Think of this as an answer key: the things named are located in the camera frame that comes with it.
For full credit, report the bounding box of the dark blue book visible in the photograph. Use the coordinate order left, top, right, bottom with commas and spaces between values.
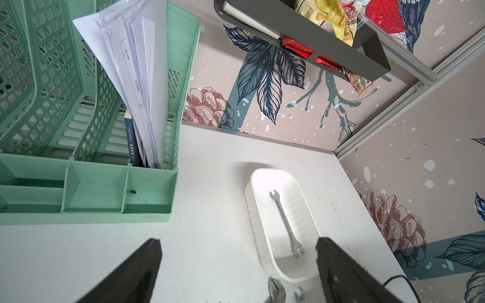
124, 109, 144, 167

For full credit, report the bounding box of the white paper stack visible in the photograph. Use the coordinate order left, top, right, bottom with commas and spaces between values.
73, 1, 169, 169

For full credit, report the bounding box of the black wire wall basket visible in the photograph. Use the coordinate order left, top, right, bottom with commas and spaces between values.
213, 1, 391, 81

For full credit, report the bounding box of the long silver wrench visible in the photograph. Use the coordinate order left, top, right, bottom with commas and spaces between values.
294, 286, 308, 303

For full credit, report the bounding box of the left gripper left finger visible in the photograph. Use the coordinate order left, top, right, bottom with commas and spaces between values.
78, 238, 162, 302

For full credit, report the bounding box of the orange handled adjustable wrench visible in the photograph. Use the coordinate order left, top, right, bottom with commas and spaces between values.
269, 279, 286, 303

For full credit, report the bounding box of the white plastic storage box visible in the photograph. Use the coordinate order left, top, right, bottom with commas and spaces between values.
245, 169, 321, 283

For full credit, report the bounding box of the red cassava chips bag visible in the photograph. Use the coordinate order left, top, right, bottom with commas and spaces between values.
282, 0, 374, 95

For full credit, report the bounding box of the green plastic file organizer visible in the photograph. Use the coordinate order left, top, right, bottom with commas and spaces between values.
1, 1, 201, 225

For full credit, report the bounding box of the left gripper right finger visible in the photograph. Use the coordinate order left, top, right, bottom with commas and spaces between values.
316, 237, 400, 303

